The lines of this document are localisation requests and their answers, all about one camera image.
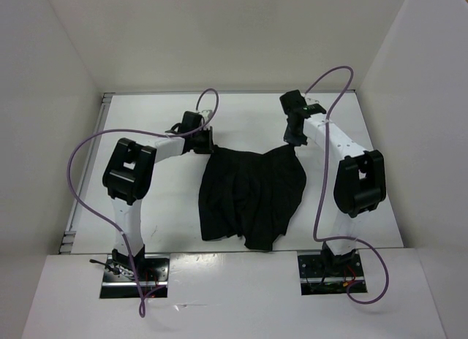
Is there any black pleated skirt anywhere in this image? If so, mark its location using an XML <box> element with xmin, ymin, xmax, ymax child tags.
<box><xmin>198</xmin><ymin>145</ymin><xmax>306</xmax><ymax>252</ymax></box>

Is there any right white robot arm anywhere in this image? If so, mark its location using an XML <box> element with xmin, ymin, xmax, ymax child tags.
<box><xmin>284</xmin><ymin>113</ymin><xmax>386</xmax><ymax>275</ymax></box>

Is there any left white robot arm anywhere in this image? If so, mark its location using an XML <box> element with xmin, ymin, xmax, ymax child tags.
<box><xmin>102</xmin><ymin>127</ymin><xmax>214</xmax><ymax>281</ymax></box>

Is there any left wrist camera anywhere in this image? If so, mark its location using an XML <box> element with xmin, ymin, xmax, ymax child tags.
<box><xmin>166</xmin><ymin>110</ymin><xmax>213</xmax><ymax>137</ymax></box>

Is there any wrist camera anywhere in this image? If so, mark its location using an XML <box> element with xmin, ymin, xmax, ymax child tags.
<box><xmin>166</xmin><ymin>110</ymin><xmax>213</xmax><ymax>137</ymax></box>
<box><xmin>279</xmin><ymin>90</ymin><xmax>326</xmax><ymax>119</ymax></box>

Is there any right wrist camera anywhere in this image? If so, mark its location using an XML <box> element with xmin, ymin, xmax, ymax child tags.
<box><xmin>279</xmin><ymin>90</ymin><xmax>326</xmax><ymax>119</ymax></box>

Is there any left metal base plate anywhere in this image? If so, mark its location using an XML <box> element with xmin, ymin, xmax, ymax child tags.
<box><xmin>99</xmin><ymin>254</ymin><xmax>170</xmax><ymax>299</ymax></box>

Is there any metal base plate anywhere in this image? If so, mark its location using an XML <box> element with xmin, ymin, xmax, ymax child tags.
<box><xmin>297</xmin><ymin>251</ymin><xmax>367</xmax><ymax>296</ymax></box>
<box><xmin>99</xmin><ymin>254</ymin><xmax>170</xmax><ymax>299</ymax></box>

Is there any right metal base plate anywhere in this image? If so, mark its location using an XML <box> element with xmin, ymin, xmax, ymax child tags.
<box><xmin>297</xmin><ymin>251</ymin><xmax>367</xmax><ymax>296</ymax></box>

